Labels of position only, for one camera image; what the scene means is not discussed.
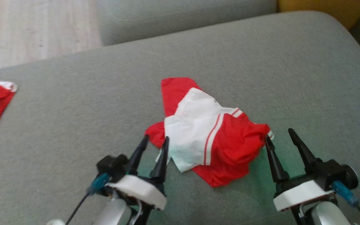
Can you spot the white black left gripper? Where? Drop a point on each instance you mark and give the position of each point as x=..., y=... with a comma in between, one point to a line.
x=142, y=189

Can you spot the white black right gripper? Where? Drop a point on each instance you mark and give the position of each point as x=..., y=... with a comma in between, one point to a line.
x=302, y=193

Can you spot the red white striped jersey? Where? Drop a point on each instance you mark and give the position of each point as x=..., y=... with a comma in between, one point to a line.
x=230, y=147

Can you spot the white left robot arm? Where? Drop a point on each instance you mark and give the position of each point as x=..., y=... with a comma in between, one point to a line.
x=112, y=214

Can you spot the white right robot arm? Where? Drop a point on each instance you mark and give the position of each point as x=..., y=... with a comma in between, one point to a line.
x=323, y=215

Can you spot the large grey sofa seat cushion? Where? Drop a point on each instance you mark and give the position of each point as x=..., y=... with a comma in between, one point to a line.
x=73, y=109

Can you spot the grey sofa back cushion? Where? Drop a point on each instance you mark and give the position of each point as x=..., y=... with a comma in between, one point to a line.
x=173, y=15

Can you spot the yellow cushion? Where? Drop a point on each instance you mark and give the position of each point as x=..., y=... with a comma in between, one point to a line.
x=323, y=7

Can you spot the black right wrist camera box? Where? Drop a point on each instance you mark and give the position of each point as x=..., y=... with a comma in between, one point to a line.
x=336, y=173

